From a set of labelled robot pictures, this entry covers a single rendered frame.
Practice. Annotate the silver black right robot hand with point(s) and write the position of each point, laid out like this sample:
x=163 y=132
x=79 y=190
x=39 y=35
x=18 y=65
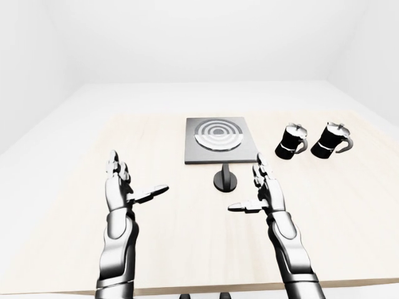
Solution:
x=273 y=194

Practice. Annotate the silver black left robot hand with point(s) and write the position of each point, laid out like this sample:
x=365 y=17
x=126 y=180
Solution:
x=116 y=193

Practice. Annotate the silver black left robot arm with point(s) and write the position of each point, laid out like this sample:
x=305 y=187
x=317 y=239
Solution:
x=116 y=252

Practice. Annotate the round black stove knob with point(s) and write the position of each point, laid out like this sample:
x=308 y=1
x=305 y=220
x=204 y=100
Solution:
x=225 y=180

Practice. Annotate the flat dark stove plate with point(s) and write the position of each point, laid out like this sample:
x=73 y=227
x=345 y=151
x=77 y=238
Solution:
x=219 y=140

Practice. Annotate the black moka pot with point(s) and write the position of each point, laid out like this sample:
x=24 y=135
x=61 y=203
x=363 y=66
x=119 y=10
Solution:
x=290 y=142
x=328 y=140

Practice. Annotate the small dark shape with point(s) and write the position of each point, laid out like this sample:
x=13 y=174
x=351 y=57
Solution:
x=224 y=296
x=184 y=296

